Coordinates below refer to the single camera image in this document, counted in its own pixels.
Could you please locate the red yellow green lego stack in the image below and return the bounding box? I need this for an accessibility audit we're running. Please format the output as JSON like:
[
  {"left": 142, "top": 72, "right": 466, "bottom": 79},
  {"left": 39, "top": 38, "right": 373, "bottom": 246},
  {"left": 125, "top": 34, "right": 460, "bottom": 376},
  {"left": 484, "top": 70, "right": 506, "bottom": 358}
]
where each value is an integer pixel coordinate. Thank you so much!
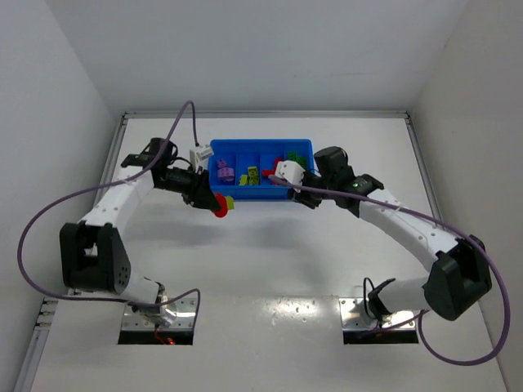
[{"left": 213, "top": 194, "right": 235, "bottom": 218}]

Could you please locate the purple lego brick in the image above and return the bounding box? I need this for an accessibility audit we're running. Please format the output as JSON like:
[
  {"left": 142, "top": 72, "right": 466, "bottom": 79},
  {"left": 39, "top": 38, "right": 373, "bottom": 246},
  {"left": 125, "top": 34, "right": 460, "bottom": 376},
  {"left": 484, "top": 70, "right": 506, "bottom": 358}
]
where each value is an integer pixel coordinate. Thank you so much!
[
  {"left": 217, "top": 167, "right": 235, "bottom": 183},
  {"left": 217, "top": 159, "right": 228, "bottom": 169}
]

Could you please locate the long green lego brick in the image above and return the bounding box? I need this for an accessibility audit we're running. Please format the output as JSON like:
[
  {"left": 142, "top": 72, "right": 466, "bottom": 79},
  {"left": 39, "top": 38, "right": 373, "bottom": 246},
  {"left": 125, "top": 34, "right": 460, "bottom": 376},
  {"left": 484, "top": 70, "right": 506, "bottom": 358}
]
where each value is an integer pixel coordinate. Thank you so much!
[{"left": 297, "top": 156, "right": 307, "bottom": 169}]

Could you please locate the long lime lego brick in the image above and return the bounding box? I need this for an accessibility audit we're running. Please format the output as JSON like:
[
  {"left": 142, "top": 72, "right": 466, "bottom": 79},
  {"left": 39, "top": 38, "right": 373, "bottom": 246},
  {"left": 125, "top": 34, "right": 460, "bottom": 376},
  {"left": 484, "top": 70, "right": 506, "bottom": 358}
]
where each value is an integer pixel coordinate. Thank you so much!
[{"left": 248, "top": 175, "right": 261, "bottom": 185}]

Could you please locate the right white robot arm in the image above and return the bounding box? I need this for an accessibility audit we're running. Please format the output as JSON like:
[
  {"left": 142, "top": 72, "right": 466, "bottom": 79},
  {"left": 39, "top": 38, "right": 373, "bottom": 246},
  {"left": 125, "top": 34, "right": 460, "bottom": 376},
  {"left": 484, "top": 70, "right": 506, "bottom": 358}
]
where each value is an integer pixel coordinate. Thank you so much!
[{"left": 277, "top": 146, "right": 492, "bottom": 321}]

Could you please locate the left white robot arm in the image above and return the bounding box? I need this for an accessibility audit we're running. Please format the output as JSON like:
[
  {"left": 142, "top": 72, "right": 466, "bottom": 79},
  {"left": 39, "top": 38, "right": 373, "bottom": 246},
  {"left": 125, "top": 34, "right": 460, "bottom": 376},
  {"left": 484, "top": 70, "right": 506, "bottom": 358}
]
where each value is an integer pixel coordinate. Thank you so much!
[{"left": 59, "top": 138, "right": 227, "bottom": 314}]

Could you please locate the blue divided plastic bin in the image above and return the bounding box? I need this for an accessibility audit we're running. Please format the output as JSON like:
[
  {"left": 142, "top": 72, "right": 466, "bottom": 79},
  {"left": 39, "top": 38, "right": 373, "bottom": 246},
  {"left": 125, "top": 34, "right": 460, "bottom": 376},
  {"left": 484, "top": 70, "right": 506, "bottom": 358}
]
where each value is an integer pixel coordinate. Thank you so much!
[{"left": 208, "top": 139, "right": 314, "bottom": 201}]

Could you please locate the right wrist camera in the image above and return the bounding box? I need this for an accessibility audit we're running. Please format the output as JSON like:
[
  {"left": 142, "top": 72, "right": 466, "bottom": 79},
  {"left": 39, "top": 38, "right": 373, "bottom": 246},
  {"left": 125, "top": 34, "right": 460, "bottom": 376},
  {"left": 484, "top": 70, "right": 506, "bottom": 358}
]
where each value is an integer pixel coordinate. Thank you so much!
[{"left": 275, "top": 160, "right": 306, "bottom": 185}]

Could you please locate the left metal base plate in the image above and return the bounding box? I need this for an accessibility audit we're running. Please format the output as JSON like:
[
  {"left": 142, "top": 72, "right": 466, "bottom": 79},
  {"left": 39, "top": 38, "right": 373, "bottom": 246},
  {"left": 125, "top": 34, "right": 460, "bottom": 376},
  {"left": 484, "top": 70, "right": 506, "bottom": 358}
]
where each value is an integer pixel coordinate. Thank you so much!
[{"left": 121, "top": 297, "right": 198, "bottom": 332}]

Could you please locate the metal base plate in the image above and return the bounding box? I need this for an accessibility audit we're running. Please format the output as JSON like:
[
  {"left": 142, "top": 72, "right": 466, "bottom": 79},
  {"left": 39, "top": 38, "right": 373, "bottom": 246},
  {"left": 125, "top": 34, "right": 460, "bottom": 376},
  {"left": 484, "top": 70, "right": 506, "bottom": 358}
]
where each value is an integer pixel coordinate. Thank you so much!
[
  {"left": 121, "top": 297, "right": 198, "bottom": 332},
  {"left": 338, "top": 297, "right": 416, "bottom": 332}
]

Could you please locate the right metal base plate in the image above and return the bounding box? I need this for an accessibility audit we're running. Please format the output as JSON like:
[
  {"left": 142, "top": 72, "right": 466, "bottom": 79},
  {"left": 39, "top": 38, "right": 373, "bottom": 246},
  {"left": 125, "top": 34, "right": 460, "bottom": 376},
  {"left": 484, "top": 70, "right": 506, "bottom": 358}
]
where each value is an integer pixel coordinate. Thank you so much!
[{"left": 338, "top": 297, "right": 416, "bottom": 332}]

